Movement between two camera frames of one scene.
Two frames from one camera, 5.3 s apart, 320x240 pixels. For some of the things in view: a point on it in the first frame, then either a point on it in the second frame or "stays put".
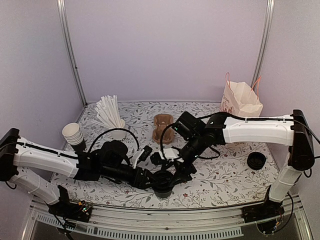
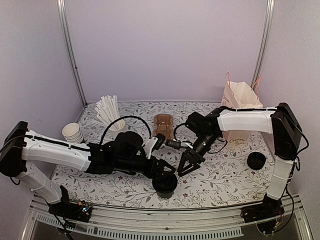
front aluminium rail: (156, 223) stays put
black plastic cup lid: (162, 181) stays put
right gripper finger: (177, 179) → (184, 159)
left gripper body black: (134, 179) → (149, 171)
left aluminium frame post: (61, 9) stays put
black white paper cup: (163, 192) stays put
